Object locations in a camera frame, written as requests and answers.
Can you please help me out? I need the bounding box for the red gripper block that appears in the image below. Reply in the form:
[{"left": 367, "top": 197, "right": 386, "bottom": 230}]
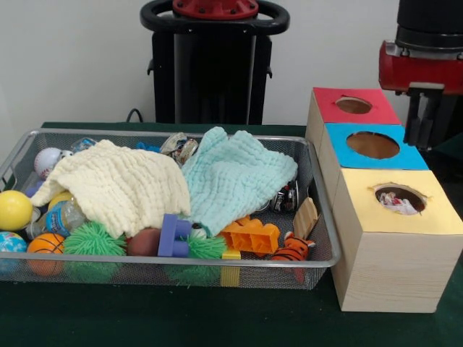
[{"left": 378, "top": 40, "right": 463, "bottom": 148}]

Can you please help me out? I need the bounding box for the white colourful print cloth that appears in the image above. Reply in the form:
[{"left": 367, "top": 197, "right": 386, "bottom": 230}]
[{"left": 377, "top": 191, "right": 416, "bottom": 216}]

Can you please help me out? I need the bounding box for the wooden box with three holes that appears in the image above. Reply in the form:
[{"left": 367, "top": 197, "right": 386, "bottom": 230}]
[{"left": 305, "top": 87, "right": 463, "bottom": 314}]

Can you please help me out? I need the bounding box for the orange striped tiger plush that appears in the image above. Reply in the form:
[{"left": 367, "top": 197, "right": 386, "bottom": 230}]
[{"left": 270, "top": 231, "right": 316, "bottom": 262}]

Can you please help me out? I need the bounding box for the mint green muslin cloth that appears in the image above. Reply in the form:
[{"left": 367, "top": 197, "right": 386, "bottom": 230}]
[{"left": 182, "top": 126, "right": 299, "bottom": 238}]

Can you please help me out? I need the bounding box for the orange plastic building block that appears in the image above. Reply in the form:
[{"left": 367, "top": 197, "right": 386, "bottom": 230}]
[{"left": 220, "top": 215, "right": 281, "bottom": 256}]

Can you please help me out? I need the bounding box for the small green spiky ball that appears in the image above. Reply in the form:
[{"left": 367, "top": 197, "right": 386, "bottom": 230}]
[{"left": 186, "top": 229, "right": 227, "bottom": 260}]

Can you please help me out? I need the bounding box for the purple plastic building block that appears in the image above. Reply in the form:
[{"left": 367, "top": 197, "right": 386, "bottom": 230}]
[{"left": 157, "top": 213, "right": 192, "bottom": 258}]

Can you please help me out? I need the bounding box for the brown toy football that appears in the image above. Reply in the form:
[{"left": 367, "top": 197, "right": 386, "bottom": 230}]
[{"left": 126, "top": 228, "right": 162, "bottom": 257}]

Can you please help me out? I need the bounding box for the dark green tablecloth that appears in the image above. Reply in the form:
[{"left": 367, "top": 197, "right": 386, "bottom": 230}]
[{"left": 0, "top": 121, "right": 463, "bottom": 347}]

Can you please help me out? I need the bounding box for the cream yellow muslin cloth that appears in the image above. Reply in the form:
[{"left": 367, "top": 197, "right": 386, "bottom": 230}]
[{"left": 30, "top": 139, "right": 191, "bottom": 239}]

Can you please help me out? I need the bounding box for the large green spiky ball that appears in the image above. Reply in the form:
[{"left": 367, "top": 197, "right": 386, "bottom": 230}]
[{"left": 63, "top": 220, "right": 127, "bottom": 256}]

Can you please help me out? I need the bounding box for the white toy baseball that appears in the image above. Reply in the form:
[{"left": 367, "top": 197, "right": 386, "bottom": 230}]
[{"left": 34, "top": 147, "right": 62, "bottom": 181}]

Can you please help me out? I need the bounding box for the orange mini basketball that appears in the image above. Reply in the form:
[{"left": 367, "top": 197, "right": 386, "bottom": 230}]
[{"left": 27, "top": 233, "right": 66, "bottom": 254}]

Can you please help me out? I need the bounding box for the yellow plastic ball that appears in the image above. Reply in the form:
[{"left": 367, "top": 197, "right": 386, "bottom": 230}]
[{"left": 0, "top": 190, "right": 34, "bottom": 232}]

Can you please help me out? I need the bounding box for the blue globe print ball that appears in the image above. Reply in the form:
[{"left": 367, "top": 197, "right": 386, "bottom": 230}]
[{"left": 0, "top": 231, "right": 28, "bottom": 254}]

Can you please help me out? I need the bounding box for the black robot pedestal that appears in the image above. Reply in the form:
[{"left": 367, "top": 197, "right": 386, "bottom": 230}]
[{"left": 140, "top": 0, "right": 290, "bottom": 126}]

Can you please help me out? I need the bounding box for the black cable loop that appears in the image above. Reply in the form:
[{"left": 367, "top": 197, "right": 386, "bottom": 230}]
[{"left": 125, "top": 107, "right": 145, "bottom": 124}]

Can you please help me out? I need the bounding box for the silver wire mesh bin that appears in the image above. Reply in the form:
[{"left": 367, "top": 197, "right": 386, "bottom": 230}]
[{"left": 0, "top": 129, "right": 341, "bottom": 291}]

